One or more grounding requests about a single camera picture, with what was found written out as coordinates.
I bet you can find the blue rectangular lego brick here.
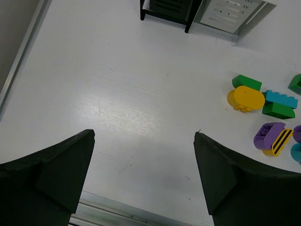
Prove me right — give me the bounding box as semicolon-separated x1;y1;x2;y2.
262;90;298;109

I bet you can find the green curved lego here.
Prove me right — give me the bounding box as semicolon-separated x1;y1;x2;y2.
232;74;262;91
261;103;295;120

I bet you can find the black slotted container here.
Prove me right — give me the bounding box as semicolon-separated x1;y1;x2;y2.
140;0;203;33

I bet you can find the aluminium rail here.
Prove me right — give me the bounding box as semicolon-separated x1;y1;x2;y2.
0;0;52;118
69;191;187;226

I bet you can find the purple curved lego brick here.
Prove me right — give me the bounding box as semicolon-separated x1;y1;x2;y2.
253;122;285;150

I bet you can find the yellow black striped lego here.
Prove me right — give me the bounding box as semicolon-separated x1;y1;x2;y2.
262;129;293;157

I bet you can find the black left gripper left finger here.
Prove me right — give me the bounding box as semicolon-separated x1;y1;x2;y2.
0;129;95;226

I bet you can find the green square lego brick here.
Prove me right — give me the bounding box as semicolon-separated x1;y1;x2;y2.
288;74;301;95

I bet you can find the yellow rounded lego brick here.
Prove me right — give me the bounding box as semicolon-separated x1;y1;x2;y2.
227;86;265;113

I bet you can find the white slotted container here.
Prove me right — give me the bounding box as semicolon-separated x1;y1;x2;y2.
194;0;278;46

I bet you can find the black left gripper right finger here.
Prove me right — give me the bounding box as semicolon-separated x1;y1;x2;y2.
194;132;301;226

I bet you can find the aluminium front rail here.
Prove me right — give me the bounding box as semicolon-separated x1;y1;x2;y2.
69;191;187;226

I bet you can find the aluminium left rail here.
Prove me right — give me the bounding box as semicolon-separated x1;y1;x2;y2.
0;0;52;118

